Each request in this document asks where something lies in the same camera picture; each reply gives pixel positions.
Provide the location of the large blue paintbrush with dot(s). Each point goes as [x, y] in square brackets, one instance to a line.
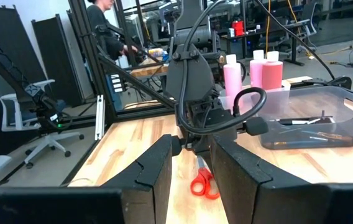
[330, 136]

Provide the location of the black fluffy makeup brush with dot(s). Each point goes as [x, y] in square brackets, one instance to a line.
[300, 120]

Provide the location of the light pink paint bottle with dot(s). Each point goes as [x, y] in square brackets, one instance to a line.
[255, 71]
[232, 81]

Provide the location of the clear plastic storage bin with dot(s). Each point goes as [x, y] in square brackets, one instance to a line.
[344, 130]

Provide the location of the black white-labelled terminal block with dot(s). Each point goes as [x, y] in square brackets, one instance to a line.
[117, 83]

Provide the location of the black background robot arm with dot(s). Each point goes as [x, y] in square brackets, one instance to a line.
[39, 99]

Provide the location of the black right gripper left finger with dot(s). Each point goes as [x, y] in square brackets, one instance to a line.
[71, 205]

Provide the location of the black partition panel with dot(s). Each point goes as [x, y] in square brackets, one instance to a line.
[55, 56]
[11, 40]

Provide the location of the person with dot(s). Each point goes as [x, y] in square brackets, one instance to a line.
[102, 28]

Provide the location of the black rail clamp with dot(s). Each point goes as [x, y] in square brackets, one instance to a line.
[341, 82]

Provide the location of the hot pink paint bottle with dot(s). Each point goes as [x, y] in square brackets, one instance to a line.
[272, 76]

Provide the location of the red scissors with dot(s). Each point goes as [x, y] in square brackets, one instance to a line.
[206, 183]

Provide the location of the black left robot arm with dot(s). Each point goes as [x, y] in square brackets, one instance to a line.
[195, 77]

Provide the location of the grey white office chair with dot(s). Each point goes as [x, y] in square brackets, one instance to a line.
[52, 140]

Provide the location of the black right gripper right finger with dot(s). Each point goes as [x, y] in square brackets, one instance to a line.
[288, 205]

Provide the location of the red container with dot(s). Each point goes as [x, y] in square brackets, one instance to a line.
[238, 28]

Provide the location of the silver aluminium extrusion bar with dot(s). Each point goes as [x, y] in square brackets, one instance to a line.
[99, 118]

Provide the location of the grey background office chair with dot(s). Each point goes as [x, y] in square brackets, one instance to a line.
[310, 18]

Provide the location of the frosted white plastic bin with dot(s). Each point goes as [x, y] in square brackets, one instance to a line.
[276, 99]

